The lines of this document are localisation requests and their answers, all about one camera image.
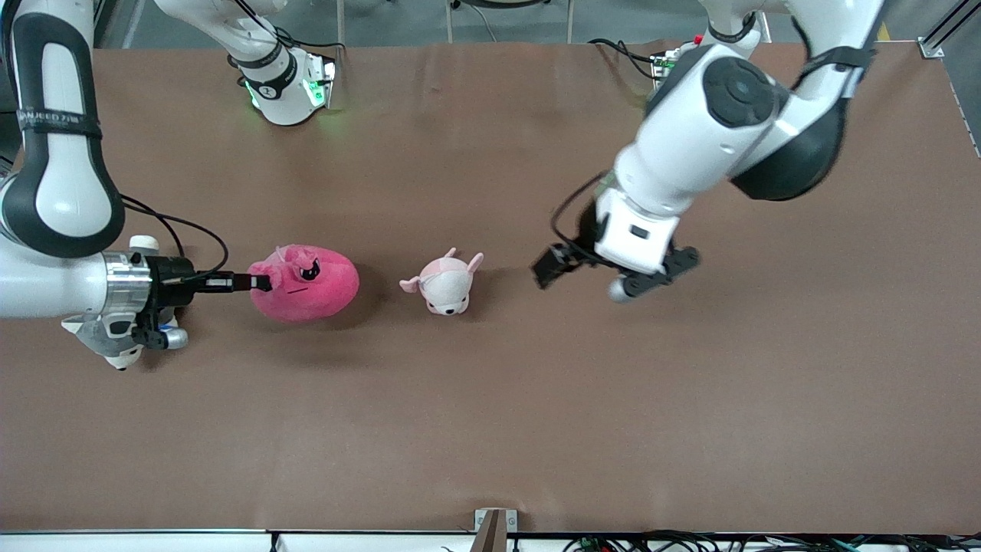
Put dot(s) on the hot pink round plush toy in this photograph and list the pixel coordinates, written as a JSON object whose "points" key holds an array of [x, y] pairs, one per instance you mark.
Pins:
{"points": [[322, 291]]}

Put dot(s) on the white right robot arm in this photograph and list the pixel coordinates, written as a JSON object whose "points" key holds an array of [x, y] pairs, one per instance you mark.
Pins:
{"points": [[61, 153]]}

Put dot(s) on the aluminium extrusion frame post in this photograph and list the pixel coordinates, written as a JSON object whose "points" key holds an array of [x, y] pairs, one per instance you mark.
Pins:
{"points": [[931, 47]]}

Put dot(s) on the pale pink plush dog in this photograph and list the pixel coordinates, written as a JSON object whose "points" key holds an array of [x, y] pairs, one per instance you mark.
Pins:
{"points": [[448, 287]]}

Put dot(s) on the aluminium post with bracket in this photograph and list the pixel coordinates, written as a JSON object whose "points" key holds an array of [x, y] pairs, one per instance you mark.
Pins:
{"points": [[494, 525]]}

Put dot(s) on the brown table cover mat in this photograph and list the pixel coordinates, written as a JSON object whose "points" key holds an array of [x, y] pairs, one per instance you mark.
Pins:
{"points": [[490, 429]]}

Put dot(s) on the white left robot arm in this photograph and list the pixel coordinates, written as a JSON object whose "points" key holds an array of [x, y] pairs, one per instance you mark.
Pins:
{"points": [[690, 146]]}

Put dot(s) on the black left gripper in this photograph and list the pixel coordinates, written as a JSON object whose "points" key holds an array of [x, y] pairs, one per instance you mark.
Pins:
{"points": [[588, 229]]}

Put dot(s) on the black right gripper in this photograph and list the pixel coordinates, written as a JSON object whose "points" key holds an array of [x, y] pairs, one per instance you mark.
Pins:
{"points": [[170, 277]]}

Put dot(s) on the grey husky plush toy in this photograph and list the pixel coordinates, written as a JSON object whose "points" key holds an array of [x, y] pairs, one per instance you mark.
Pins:
{"points": [[96, 337]]}

